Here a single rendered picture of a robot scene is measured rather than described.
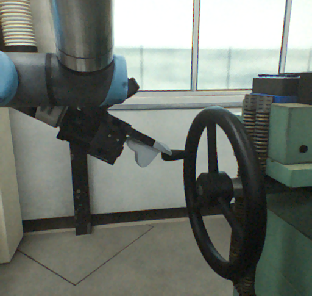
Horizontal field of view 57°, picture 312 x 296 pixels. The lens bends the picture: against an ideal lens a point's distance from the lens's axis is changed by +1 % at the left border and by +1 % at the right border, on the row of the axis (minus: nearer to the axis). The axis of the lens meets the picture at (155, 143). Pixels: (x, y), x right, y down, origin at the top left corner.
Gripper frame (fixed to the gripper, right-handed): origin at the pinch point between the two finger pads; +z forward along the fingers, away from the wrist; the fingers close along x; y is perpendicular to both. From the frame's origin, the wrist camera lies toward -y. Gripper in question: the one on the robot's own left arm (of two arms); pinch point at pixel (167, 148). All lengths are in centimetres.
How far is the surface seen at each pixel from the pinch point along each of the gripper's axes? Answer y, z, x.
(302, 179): -5.3, 15.7, 17.8
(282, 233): 5.1, 29.7, 3.4
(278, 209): 1.1, 27.5, 1.9
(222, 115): -8.5, 1.4, 14.0
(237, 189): 0.7, 11.5, 10.4
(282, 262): 10.6, 32.7, 3.7
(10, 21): -19, -70, -102
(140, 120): -5, 11, -125
